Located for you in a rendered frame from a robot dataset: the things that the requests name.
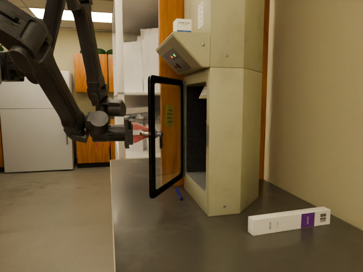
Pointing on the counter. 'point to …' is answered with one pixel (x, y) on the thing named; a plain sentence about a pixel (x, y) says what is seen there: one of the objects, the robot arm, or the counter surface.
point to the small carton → (182, 25)
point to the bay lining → (195, 130)
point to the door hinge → (184, 129)
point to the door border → (152, 130)
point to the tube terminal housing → (229, 103)
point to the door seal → (154, 133)
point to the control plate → (176, 60)
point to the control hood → (188, 49)
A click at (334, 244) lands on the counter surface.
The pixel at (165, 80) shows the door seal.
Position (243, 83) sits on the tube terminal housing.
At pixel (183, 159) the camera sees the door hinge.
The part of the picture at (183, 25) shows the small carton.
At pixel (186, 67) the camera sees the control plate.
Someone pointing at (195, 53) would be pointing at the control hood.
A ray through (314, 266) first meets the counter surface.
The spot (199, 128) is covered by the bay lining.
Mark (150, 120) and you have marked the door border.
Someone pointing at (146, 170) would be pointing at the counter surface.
